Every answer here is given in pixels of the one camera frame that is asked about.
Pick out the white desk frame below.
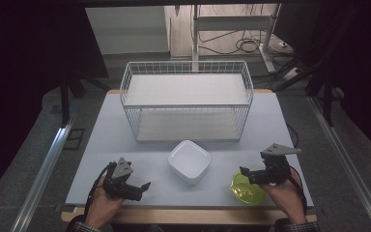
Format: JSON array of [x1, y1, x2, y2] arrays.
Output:
[[190, 3, 282, 73]]

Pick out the black floor cables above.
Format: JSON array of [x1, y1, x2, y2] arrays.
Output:
[[198, 29, 293, 56]]

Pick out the aluminium floor rail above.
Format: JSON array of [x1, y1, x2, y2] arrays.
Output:
[[306, 96, 371, 232], [11, 115, 77, 232]]

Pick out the black metal stand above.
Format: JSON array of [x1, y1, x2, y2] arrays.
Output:
[[272, 57, 336, 128], [59, 72, 111, 128]]

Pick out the white square bowl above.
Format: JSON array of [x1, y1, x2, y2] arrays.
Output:
[[167, 139, 213, 186]]

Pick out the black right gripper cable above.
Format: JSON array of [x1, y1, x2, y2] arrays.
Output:
[[288, 165, 309, 217]]

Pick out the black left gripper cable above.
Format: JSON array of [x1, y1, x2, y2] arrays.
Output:
[[82, 161, 113, 220]]

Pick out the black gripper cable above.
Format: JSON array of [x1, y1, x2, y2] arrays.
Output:
[[82, 161, 113, 220], [288, 165, 309, 217]]

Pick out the person's left hand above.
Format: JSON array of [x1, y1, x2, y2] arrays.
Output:
[[84, 175, 126, 229]]

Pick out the white power strip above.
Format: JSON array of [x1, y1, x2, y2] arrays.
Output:
[[282, 65, 304, 81]]

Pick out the white wire storage rack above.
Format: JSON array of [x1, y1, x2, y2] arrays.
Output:
[[119, 60, 255, 143]]

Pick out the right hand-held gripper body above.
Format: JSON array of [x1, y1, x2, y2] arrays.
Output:
[[250, 142, 302, 187]]

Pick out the person's right hand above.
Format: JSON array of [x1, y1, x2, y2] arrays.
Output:
[[260, 168, 307, 225]]

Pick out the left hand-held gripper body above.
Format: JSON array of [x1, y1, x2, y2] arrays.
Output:
[[101, 157, 135, 199]]

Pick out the thin black cable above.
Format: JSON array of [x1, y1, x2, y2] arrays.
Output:
[[286, 123, 300, 149]]

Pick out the yellow-green transparent bowl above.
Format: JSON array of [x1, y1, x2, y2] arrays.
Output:
[[229, 170, 269, 205]]

